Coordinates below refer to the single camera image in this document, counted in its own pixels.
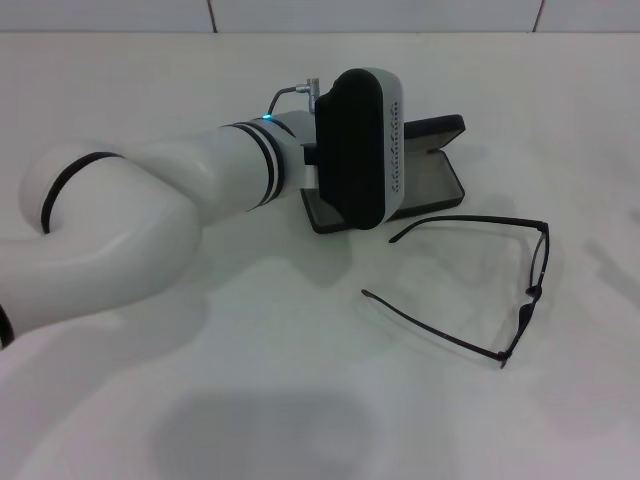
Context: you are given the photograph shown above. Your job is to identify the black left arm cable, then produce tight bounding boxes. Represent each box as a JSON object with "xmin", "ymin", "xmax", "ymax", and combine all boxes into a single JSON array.
[{"xmin": 267, "ymin": 74, "xmax": 324, "ymax": 119}]

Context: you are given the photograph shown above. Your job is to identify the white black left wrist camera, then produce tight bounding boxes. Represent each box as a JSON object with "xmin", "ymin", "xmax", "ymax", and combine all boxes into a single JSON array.
[{"xmin": 301, "ymin": 66, "xmax": 406, "ymax": 232}]

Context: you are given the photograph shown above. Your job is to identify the black glasses case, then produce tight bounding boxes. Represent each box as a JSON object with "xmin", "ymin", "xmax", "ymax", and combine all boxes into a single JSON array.
[{"xmin": 299, "ymin": 113, "xmax": 467, "ymax": 236}]

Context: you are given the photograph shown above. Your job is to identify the black thin-frame glasses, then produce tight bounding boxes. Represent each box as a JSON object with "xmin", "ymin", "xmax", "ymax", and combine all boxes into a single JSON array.
[{"xmin": 360, "ymin": 214, "xmax": 551, "ymax": 371}]

